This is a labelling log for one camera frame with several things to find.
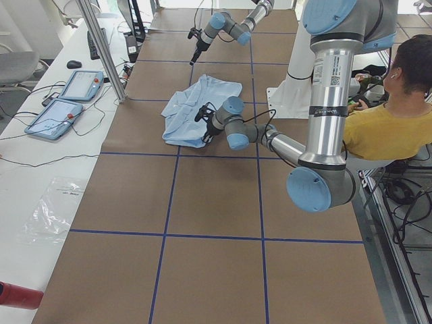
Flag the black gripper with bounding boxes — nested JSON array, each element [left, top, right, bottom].
[[188, 27, 212, 65], [194, 103, 223, 144]]

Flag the light blue button shirt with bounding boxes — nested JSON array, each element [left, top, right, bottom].
[[161, 74, 242, 149]]

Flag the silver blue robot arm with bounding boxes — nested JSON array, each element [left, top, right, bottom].
[[194, 1, 398, 213], [188, 0, 274, 65]]

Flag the black keyboard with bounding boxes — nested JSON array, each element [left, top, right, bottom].
[[87, 28, 109, 60]]

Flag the upper blue teach pendant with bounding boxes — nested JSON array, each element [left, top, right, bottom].
[[59, 70, 104, 102]]

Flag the blue teach pendant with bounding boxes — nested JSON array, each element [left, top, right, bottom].
[[24, 99, 84, 140], [59, 70, 104, 102]]

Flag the black computer mouse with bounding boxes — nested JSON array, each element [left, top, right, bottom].
[[66, 60, 82, 70]]

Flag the lower blue teach pendant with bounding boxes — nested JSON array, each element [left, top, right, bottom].
[[24, 99, 84, 140]]

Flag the grey office chair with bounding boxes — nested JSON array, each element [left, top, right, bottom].
[[1, 51, 49, 95]]

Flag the clear plastic bag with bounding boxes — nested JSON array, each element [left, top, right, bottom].
[[17, 177, 88, 246]]

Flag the person in yellow shirt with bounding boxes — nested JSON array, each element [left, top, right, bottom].
[[344, 34, 431, 161]]

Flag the red cylinder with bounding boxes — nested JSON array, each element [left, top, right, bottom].
[[0, 282, 44, 310]]

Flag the aluminium frame post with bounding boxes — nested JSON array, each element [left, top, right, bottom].
[[76, 0, 126, 103]]

